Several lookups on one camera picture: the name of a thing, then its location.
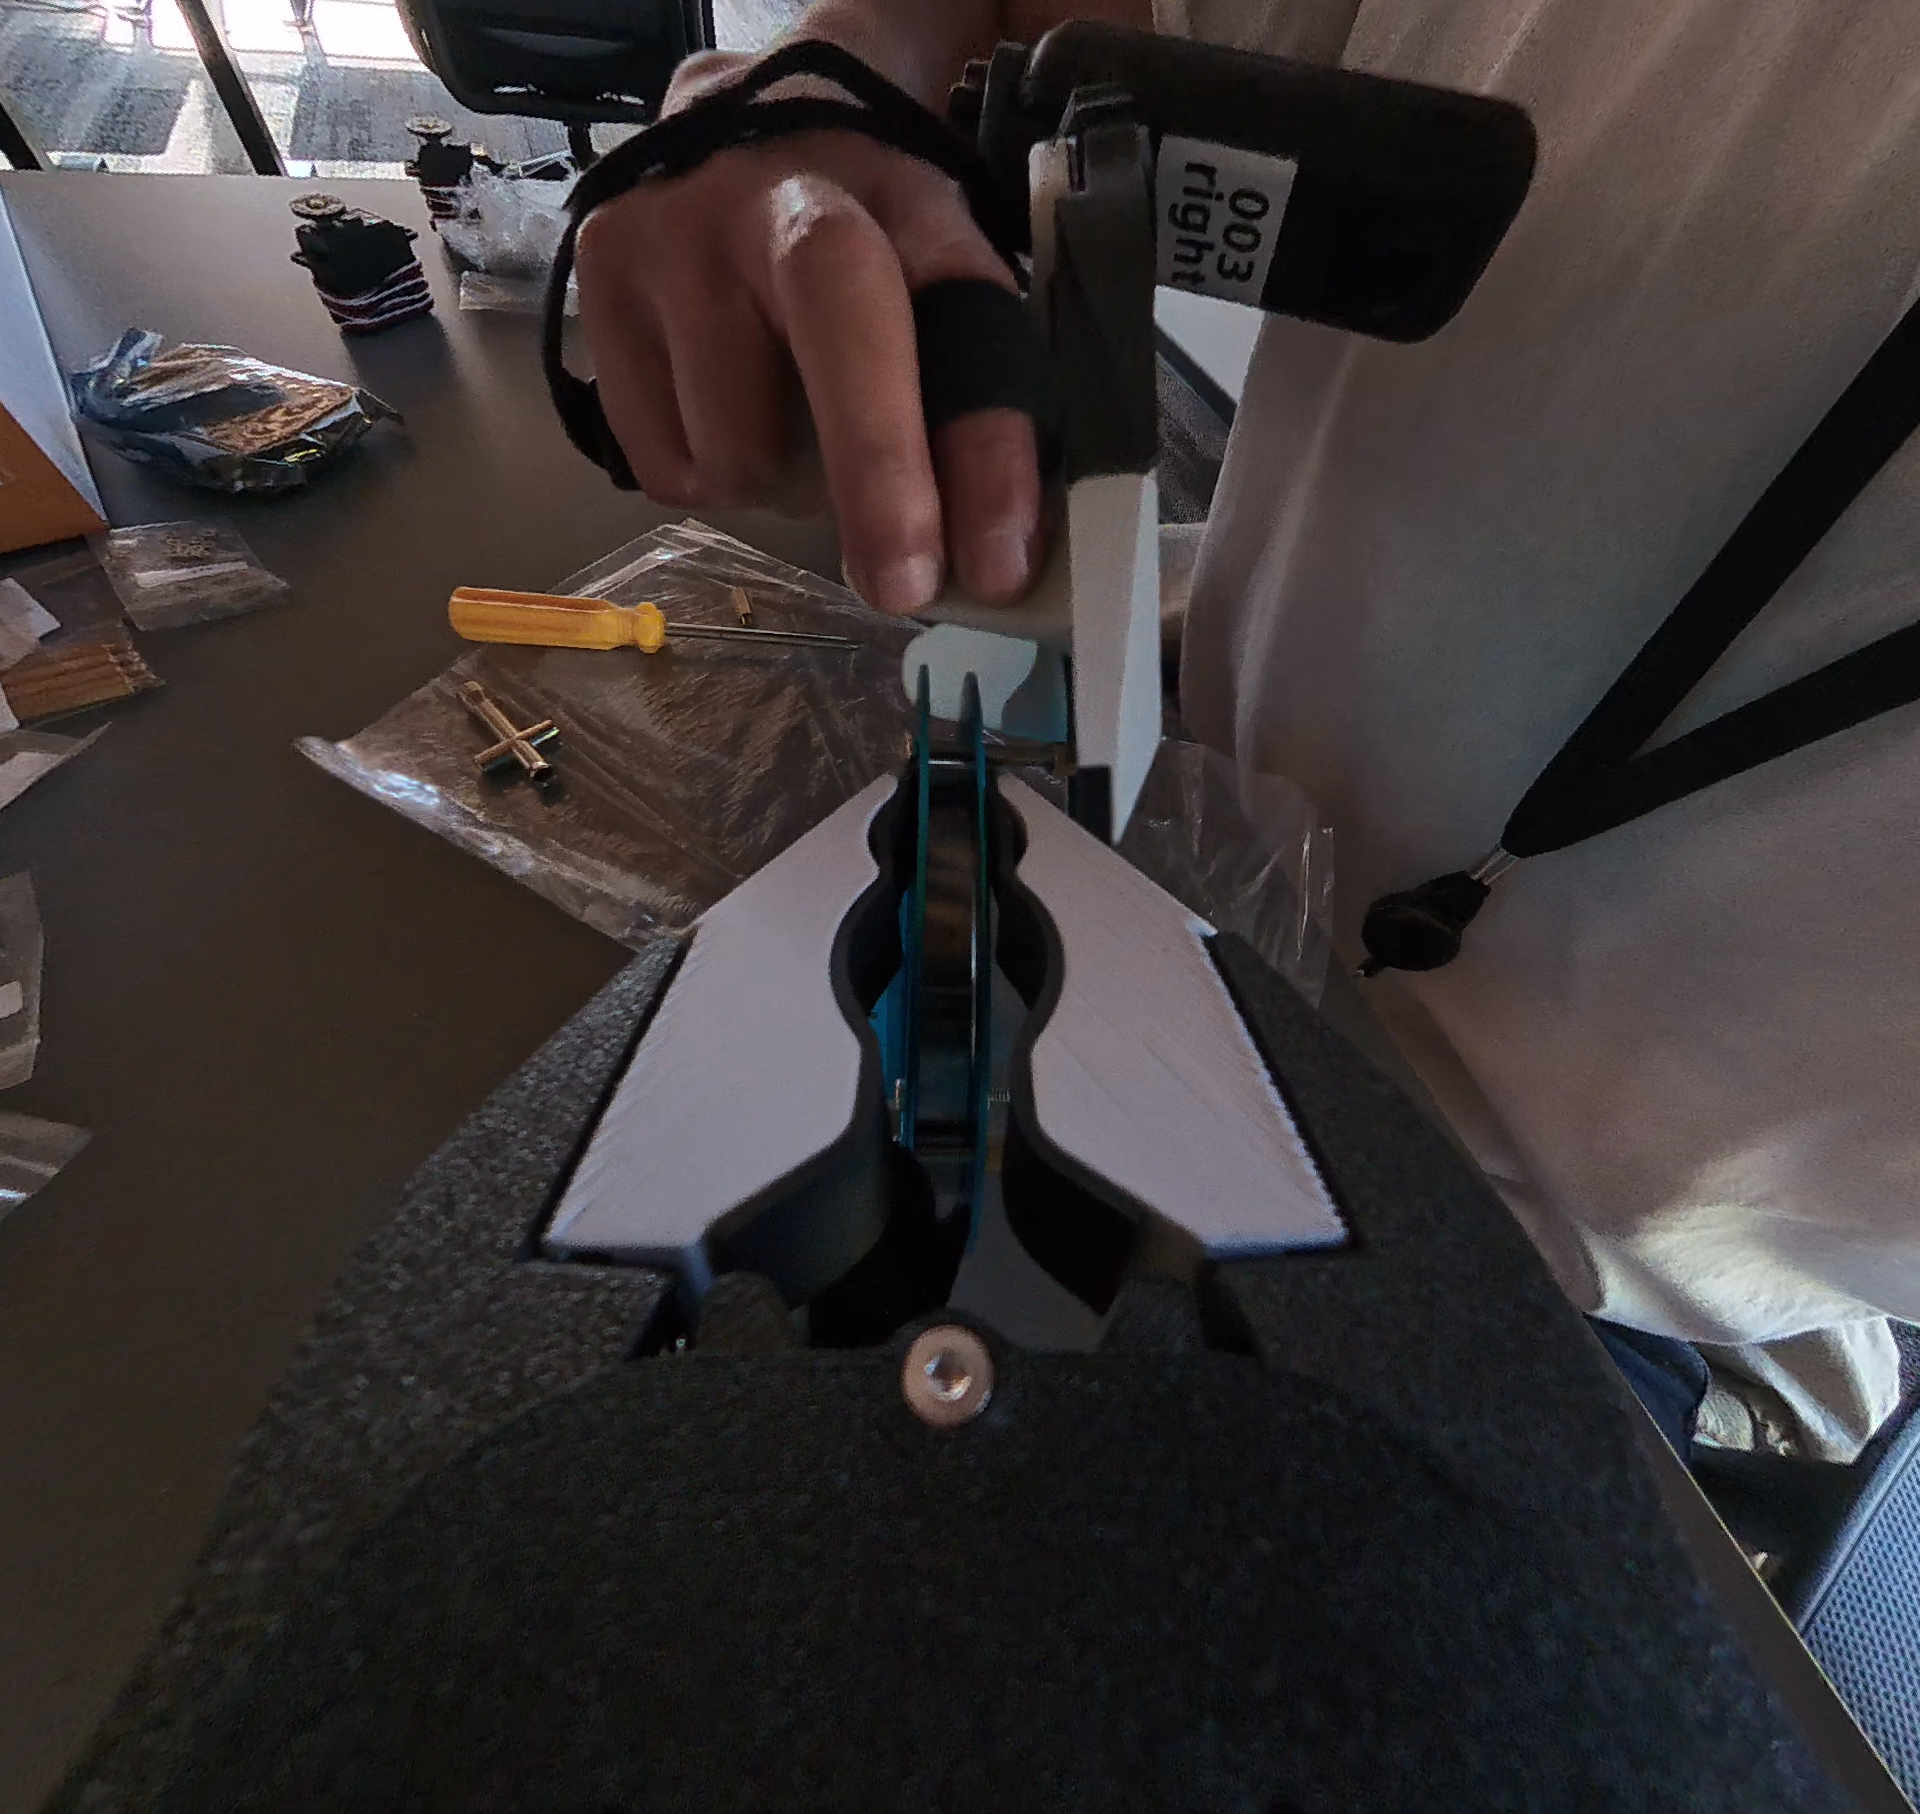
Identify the person's beige shirt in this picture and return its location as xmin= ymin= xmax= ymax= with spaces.
xmin=1147 ymin=0 xmax=1920 ymax=1463

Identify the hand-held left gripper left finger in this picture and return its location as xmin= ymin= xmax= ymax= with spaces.
xmin=536 ymin=771 xmax=912 ymax=1257

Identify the orange white cardboard box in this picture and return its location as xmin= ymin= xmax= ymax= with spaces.
xmin=0 ymin=185 xmax=111 ymax=556

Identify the dark bag of parts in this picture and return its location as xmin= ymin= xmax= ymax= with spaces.
xmin=66 ymin=327 xmax=405 ymax=496

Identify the small metal cross wrench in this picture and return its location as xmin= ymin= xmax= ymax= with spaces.
xmin=456 ymin=679 xmax=564 ymax=793

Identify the black shoulder strap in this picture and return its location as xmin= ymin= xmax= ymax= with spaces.
xmin=1356 ymin=298 xmax=1920 ymax=979

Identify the blue round metal turntable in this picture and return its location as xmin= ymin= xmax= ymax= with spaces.
xmin=877 ymin=666 xmax=1011 ymax=1253

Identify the clear plastic bag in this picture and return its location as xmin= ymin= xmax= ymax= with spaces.
xmin=297 ymin=516 xmax=1338 ymax=1005

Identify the dark blue cloth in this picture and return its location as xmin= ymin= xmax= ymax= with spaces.
xmin=1591 ymin=1315 xmax=1716 ymax=1463

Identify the yellow-handled screwdriver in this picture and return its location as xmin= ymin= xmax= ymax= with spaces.
xmin=451 ymin=586 xmax=864 ymax=653

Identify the pile of small hardware bags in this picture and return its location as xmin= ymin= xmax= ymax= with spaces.
xmin=0 ymin=516 xmax=295 ymax=1214

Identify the grey desk with wooden edge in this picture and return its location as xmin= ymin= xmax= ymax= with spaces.
xmin=0 ymin=168 xmax=1849 ymax=1814

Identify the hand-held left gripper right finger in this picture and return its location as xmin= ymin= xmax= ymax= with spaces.
xmin=999 ymin=771 xmax=1353 ymax=1255

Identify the person's right hand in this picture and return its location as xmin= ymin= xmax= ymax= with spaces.
xmin=576 ymin=36 xmax=1052 ymax=619

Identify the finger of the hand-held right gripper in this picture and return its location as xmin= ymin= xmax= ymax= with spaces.
xmin=1069 ymin=469 xmax=1170 ymax=847

